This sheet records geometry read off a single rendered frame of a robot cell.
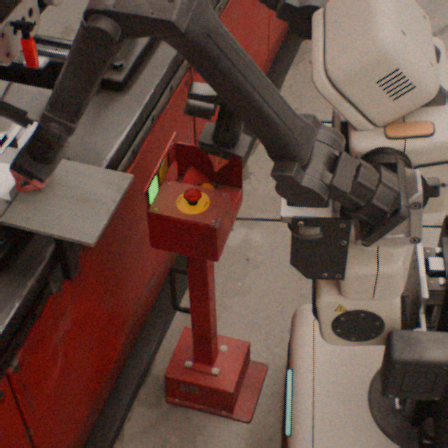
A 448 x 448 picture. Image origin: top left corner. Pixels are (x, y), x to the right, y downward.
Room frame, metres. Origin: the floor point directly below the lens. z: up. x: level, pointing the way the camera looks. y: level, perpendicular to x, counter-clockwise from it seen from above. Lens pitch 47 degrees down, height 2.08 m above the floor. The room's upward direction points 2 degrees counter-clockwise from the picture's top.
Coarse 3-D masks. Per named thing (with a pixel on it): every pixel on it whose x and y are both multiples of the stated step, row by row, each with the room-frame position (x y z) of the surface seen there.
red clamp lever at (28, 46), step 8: (16, 24) 1.27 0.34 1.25; (24, 24) 1.27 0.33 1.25; (32, 24) 1.27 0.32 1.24; (24, 32) 1.27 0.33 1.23; (24, 40) 1.27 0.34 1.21; (32, 40) 1.27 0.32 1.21; (24, 48) 1.27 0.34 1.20; (32, 48) 1.27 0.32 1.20; (24, 56) 1.27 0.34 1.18; (32, 56) 1.26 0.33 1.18; (32, 64) 1.26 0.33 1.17
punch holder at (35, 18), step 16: (0, 0) 1.27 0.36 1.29; (16, 0) 1.32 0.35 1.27; (32, 0) 1.36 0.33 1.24; (0, 16) 1.26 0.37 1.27; (16, 16) 1.30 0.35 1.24; (32, 16) 1.35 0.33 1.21; (0, 32) 1.25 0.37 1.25; (16, 32) 1.29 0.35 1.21; (32, 32) 1.34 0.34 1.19; (0, 48) 1.24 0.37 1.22; (16, 48) 1.28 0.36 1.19; (0, 64) 1.24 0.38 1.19
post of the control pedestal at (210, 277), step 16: (192, 272) 1.31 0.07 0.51; (208, 272) 1.30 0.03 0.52; (192, 288) 1.31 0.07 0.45; (208, 288) 1.30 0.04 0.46; (192, 304) 1.31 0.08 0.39; (208, 304) 1.30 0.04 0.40; (192, 320) 1.31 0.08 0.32; (208, 320) 1.30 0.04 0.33; (208, 336) 1.30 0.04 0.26; (208, 352) 1.30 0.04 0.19
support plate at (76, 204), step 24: (72, 168) 1.16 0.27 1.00; (96, 168) 1.16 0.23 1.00; (48, 192) 1.10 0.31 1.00; (72, 192) 1.10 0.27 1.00; (96, 192) 1.10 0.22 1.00; (120, 192) 1.09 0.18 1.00; (24, 216) 1.04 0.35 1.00; (48, 216) 1.04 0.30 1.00; (72, 216) 1.04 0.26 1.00; (96, 216) 1.04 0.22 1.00; (72, 240) 0.99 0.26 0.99; (96, 240) 0.98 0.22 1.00
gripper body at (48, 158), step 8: (32, 136) 1.10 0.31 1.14; (24, 144) 1.11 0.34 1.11; (32, 144) 1.09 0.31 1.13; (40, 144) 1.08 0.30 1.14; (64, 144) 1.10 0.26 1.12; (24, 152) 1.10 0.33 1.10; (32, 152) 1.09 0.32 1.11; (40, 152) 1.08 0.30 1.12; (48, 152) 1.08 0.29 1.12; (56, 152) 1.08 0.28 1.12; (64, 152) 1.12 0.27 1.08; (16, 160) 1.07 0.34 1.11; (24, 160) 1.08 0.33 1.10; (32, 160) 1.08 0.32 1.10; (40, 160) 1.08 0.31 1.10; (48, 160) 1.08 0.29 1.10; (56, 160) 1.10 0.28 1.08; (24, 168) 1.06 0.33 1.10; (32, 168) 1.07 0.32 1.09; (40, 168) 1.07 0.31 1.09; (48, 168) 1.08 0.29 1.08; (40, 176) 1.06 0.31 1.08
